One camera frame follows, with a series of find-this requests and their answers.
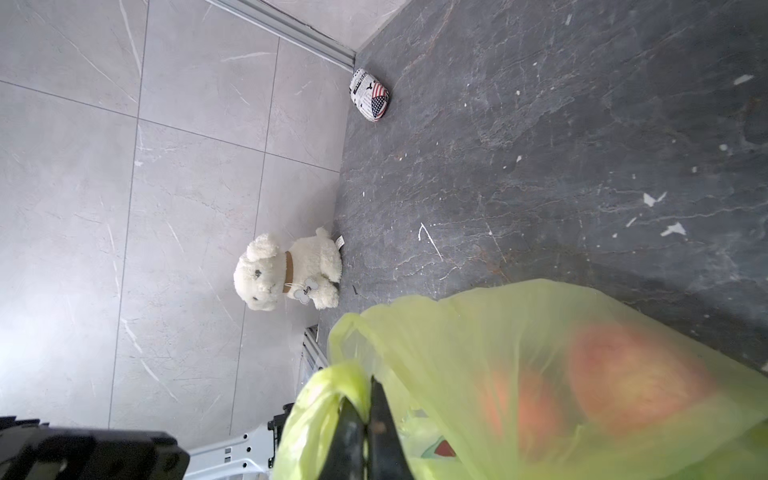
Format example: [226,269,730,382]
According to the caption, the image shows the small flag-patterned toy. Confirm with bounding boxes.
[349,68,391,122]

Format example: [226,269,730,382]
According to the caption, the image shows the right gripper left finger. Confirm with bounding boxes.
[318,399,366,480]

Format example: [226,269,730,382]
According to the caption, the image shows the red peach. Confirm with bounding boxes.
[473,323,717,462]

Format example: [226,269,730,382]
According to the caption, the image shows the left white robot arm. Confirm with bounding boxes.
[1,404,292,479]

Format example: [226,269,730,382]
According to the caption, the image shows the white plush dog toy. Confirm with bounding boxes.
[233,228,342,311]

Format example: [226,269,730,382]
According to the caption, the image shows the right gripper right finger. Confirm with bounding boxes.
[367,377,414,480]

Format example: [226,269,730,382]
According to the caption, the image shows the yellow-green plastic bag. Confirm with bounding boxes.
[273,280,767,479]

